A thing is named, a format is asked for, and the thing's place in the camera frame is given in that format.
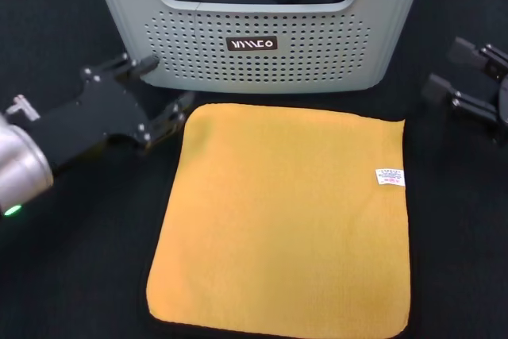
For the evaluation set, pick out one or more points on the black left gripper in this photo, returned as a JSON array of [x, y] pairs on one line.
[[99, 116]]

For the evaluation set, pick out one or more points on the grey and yellow towel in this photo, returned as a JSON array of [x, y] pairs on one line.
[[278, 216]]

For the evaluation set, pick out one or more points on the grey perforated storage box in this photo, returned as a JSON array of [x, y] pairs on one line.
[[278, 73]]

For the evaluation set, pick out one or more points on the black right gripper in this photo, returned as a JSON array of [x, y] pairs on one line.
[[503, 116]]

